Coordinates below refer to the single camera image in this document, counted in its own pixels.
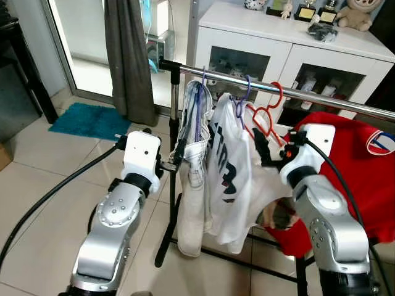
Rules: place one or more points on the glass sliding door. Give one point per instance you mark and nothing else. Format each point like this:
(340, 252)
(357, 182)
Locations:
(86, 37)

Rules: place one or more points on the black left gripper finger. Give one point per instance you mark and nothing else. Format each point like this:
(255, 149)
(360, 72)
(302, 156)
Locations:
(179, 153)

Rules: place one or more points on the black desk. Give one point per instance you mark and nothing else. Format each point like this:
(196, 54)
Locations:
(12, 37)

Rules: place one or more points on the white black-spotted mug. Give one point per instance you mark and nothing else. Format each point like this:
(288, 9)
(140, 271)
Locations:
(254, 4)

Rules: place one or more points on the blue plastic hanger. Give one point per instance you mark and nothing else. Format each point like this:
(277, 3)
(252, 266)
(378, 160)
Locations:
(386, 134)

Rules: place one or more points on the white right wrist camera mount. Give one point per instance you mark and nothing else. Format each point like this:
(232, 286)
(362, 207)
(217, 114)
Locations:
(318, 145)

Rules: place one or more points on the white short-sleeved shirt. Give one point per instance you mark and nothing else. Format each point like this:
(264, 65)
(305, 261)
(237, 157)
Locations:
(247, 185)

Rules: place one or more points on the small pale figurine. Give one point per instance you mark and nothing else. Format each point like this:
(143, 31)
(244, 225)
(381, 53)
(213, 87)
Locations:
(287, 9)

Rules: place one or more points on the purple plastic hanger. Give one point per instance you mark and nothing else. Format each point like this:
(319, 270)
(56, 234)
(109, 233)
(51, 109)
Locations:
(198, 111)
(238, 106)

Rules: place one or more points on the small black plaque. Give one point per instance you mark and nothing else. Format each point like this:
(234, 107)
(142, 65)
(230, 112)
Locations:
(274, 8)

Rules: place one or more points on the steel clothes rack black stand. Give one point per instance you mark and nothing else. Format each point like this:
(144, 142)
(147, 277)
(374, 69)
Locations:
(308, 96)

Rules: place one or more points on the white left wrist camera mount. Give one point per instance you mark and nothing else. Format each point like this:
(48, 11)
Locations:
(141, 154)

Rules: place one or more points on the red plastic hanger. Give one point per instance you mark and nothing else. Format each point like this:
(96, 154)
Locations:
(281, 94)

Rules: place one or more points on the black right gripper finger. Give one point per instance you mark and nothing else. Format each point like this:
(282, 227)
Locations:
(265, 155)
(257, 140)

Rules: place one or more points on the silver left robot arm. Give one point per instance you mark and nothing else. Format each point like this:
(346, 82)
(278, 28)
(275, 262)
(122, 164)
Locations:
(105, 246)

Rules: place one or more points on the dark crumpled cloth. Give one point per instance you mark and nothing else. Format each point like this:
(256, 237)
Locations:
(322, 32)

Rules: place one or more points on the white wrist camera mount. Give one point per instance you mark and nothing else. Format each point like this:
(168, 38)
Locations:
(141, 154)
(318, 145)

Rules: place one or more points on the white grey-striped garment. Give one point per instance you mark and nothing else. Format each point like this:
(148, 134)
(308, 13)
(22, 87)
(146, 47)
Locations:
(192, 185)

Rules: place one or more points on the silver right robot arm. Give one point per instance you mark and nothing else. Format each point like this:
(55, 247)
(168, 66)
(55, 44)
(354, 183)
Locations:
(327, 216)

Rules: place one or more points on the gold trophy black base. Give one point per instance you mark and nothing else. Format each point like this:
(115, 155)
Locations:
(327, 17)
(305, 13)

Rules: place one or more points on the beige plush toy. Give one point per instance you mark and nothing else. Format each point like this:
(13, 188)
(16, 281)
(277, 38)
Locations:
(355, 15)

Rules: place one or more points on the brown cardboard box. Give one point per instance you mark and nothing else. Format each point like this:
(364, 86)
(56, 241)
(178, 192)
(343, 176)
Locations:
(5, 157)

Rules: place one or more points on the grey wall box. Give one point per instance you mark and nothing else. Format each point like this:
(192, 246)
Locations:
(162, 46)

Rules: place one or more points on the red shirt white collar trim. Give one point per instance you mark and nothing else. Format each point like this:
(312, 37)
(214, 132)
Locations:
(364, 185)

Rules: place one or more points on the white glass-door cabinet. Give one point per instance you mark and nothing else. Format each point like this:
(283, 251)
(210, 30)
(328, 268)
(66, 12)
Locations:
(271, 31)

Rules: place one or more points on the teal floor mat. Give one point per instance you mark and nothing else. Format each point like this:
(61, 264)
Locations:
(86, 121)

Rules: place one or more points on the grey curtain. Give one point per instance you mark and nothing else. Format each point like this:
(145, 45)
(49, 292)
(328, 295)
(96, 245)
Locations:
(129, 61)

